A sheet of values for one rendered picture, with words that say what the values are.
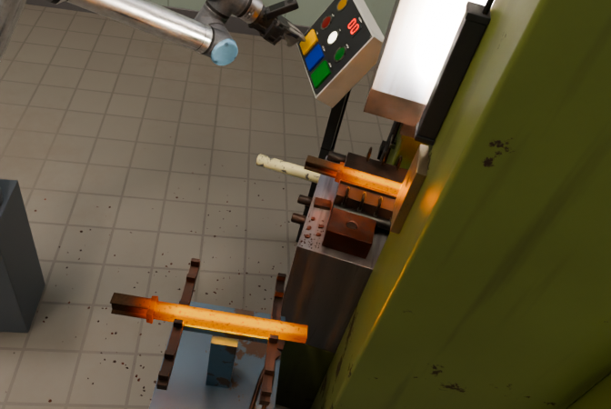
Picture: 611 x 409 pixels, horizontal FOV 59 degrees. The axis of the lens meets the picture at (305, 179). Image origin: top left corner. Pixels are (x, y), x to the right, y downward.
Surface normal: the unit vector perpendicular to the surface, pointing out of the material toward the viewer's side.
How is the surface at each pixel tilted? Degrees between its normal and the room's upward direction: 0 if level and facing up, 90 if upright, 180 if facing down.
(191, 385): 0
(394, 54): 90
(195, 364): 0
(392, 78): 90
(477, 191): 90
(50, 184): 0
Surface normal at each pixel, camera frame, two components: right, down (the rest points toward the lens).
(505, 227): -0.23, 0.65
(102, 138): 0.18, -0.70
